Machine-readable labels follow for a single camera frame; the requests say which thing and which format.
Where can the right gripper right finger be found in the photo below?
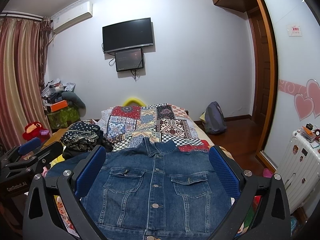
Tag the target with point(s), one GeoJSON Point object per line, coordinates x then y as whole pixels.
{"type": "Point", "coordinates": [261, 209]}

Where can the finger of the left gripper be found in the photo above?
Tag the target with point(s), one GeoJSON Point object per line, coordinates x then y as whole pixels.
{"type": "Point", "coordinates": [17, 152]}
{"type": "Point", "coordinates": [39, 160]}

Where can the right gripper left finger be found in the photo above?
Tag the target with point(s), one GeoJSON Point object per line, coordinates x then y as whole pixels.
{"type": "Point", "coordinates": [42, 220]}

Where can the blue denim jacket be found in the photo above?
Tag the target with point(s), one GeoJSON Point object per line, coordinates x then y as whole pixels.
{"type": "Point", "coordinates": [157, 191]}

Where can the yellow garment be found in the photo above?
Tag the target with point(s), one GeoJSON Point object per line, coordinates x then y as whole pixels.
{"type": "Point", "coordinates": [56, 161]}

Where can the red plush monkey toy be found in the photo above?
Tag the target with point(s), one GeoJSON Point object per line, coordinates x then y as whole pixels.
{"type": "Point", "coordinates": [36, 130]}

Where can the pink slipper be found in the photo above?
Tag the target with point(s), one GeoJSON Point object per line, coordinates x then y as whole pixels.
{"type": "Point", "coordinates": [267, 173]}

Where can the navy patterned folded garment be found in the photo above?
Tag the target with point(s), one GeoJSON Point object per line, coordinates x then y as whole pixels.
{"type": "Point", "coordinates": [82, 137]}

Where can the orange box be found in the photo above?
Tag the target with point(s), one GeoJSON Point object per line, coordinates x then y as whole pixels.
{"type": "Point", "coordinates": [57, 106]}

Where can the patchwork patterned quilt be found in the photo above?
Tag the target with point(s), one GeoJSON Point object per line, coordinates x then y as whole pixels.
{"type": "Point", "coordinates": [126, 126]}

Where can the yellow rounded chair back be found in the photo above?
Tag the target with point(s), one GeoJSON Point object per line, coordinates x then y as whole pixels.
{"type": "Point", "coordinates": [133, 101]}

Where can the red striped curtain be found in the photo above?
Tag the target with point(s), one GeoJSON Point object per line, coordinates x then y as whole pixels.
{"type": "Point", "coordinates": [22, 77]}

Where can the grey purple backpack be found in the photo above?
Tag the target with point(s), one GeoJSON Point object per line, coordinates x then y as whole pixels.
{"type": "Point", "coordinates": [214, 122]}

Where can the white air conditioner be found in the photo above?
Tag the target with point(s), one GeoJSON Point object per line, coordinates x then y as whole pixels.
{"type": "Point", "coordinates": [72, 17]}

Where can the wooden door frame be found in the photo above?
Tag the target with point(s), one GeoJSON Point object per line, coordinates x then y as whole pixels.
{"type": "Point", "coordinates": [266, 76]}

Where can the small black wall monitor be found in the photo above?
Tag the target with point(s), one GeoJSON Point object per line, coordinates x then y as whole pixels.
{"type": "Point", "coordinates": [130, 59]}

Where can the black wall television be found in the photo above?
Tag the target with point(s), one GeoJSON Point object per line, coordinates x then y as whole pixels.
{"type": "Point", "coordinates": [126, 35]}

